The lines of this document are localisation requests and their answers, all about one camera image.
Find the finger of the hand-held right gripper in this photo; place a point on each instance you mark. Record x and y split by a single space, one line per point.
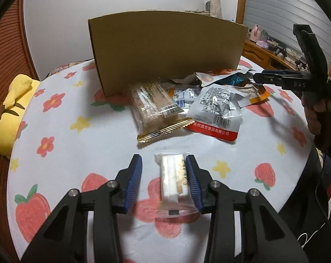
283 74
268 81

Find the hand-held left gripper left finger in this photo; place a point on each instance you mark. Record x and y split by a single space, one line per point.
132 182

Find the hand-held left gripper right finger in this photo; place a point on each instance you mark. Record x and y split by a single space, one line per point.
193 182

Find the white wafer snack packet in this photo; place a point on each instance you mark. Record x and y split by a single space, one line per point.
169 180

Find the teal foil packet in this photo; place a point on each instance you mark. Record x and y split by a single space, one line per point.
236 80

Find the silver packet with red band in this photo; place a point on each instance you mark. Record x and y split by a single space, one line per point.
215 112

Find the brown cracker packet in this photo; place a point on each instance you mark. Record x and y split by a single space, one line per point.
154 106

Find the cardboard box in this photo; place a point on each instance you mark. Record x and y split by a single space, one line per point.
165 49

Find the person's right hand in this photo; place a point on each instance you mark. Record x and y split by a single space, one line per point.
315 122

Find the orange snack packet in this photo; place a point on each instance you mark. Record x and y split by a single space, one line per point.
257 96

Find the wooden dresser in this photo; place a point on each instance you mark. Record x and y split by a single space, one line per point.
261 53

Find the pink item on dresser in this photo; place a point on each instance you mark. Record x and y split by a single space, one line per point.
254 34

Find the white packet with orange circle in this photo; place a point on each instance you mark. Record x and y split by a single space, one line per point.
209 79

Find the window blind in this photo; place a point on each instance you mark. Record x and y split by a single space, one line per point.
278 8

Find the strawberry flower printed cloth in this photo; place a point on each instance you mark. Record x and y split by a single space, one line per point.
72 148

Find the small blue white packet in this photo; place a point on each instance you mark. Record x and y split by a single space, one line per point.
184 97

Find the person's dark clothing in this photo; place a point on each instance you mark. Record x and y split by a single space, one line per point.
305 197

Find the floral bed blanket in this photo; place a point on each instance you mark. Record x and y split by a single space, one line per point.
64 67

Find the yellow plush toy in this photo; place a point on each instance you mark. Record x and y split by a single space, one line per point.
10 115

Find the wooden louvered wardrobe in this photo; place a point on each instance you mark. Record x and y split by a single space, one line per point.
9 46

